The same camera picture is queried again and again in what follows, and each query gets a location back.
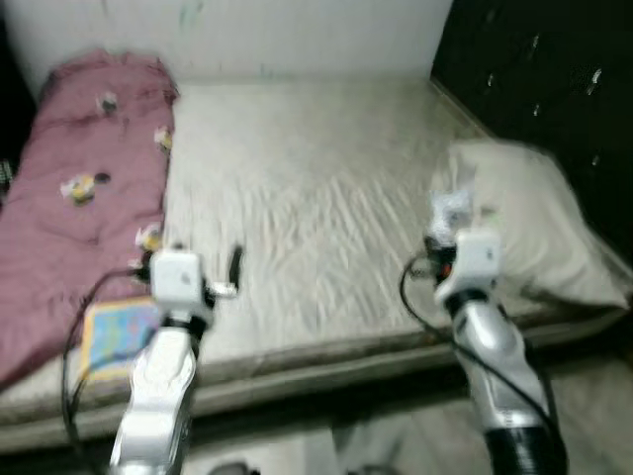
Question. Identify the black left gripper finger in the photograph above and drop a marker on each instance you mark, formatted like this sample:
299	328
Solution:
234	262

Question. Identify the white wrapper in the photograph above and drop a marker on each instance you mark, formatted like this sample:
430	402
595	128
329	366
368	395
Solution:
453	213

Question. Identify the colourful picture book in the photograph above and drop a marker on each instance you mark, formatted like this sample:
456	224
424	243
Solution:
114	336

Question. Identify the cream quilted mattress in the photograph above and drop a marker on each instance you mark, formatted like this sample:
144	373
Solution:
316	198

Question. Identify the cream pillow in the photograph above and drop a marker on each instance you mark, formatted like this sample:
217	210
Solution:
554	228

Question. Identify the pink cartoon print blanket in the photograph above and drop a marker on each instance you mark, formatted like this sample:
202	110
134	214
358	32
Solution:
59	237

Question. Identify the black tufted headboard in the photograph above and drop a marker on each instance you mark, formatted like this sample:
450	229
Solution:
534	69

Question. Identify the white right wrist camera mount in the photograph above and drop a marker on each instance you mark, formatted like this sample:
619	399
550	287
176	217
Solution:
475	259

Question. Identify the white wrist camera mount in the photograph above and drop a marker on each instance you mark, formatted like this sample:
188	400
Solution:
178	277
475	259

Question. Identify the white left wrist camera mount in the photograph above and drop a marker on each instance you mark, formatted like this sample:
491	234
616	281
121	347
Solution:
178	277

